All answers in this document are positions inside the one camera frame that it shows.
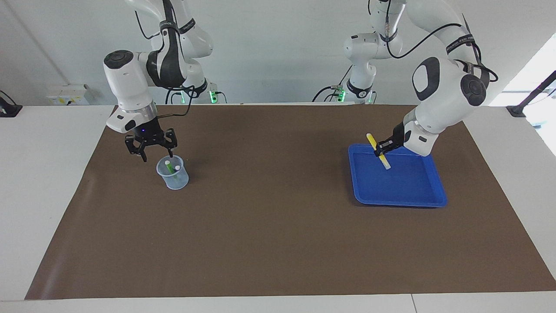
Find yellow marker pen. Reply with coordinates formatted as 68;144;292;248
366;133;391;170

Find clear plastic cup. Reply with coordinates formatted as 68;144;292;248
156;155;190;190

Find blue plastic tray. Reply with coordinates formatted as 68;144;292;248
348;144;448;208

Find brown table mat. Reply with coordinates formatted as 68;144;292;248
25;104;556;300

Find black table clamp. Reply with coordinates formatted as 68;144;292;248
0;90;23;118

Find black angled stand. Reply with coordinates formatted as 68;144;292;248
506;70;556;118

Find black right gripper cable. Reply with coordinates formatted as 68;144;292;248
135;0;197;119

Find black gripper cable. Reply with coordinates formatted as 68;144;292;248
369;0;499;84
135;0;197;119

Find black right arm base cable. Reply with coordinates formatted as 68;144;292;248
165;85;227;105

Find black arm base cable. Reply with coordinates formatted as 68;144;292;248
312;67;352;103
165;85;227;105

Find black left arm base cable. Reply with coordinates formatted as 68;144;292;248
312;67;352;103

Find white wall socket box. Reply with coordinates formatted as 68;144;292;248
46;84;94;106

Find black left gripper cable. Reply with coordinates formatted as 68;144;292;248
369;0;499;84

